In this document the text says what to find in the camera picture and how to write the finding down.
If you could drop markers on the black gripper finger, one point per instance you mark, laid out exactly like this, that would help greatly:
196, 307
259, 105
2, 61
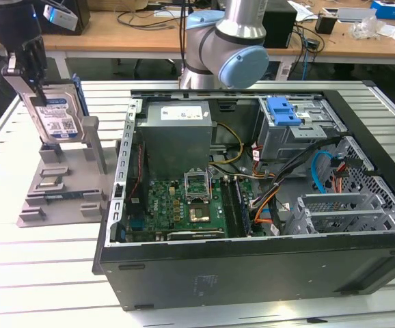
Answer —
37, 68
21, 58

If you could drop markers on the hard disk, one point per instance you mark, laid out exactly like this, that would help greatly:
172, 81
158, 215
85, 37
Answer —
57, 116

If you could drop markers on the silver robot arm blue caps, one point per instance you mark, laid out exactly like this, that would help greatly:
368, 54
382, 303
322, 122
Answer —
225, 44

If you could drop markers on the metal disk bay cage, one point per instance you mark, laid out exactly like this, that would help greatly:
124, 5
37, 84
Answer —
337, 205

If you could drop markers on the wooden desk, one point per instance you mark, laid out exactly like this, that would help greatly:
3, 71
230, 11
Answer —
115, 37

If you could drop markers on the silver CPU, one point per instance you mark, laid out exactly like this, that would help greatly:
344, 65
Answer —
50, 182

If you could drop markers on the grey parts rack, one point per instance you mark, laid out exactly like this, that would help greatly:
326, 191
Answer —
74, 177

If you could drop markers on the loose RAM stick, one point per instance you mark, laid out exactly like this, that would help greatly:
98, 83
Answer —
64, 195

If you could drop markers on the grey power supply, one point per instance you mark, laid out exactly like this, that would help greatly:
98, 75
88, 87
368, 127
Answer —
173, 147

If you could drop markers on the green motherboard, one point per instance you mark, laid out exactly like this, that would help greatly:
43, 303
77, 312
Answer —
165, 205

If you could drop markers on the CPU socket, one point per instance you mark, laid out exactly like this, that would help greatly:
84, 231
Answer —
200, 214

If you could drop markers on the black expansion card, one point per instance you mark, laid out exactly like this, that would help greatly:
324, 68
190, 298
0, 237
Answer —
194, 235

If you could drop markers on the black RAM slot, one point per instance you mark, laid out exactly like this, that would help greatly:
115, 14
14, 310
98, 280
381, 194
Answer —
228, 205

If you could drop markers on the black box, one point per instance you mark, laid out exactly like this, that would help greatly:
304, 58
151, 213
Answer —
279, 30

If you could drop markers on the installed RAM stick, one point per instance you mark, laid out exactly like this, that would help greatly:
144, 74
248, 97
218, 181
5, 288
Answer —
242, 208

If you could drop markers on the metal optical drive cage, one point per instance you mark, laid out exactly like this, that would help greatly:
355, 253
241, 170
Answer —
286, 143

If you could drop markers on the white papers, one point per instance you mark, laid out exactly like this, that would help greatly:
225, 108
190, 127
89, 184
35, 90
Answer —
303, 13

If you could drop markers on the black PC case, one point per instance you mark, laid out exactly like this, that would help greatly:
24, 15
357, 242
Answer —
252, 273

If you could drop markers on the grey flat device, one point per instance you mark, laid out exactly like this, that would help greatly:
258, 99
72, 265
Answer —
356, 15

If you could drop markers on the clear plastic bag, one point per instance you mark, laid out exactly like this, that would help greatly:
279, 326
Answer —
365, 29

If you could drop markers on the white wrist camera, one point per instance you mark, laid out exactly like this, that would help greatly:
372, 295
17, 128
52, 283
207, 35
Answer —
62, 20

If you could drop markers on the blue plastic drive bracket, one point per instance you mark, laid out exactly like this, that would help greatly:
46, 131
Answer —
283, 116

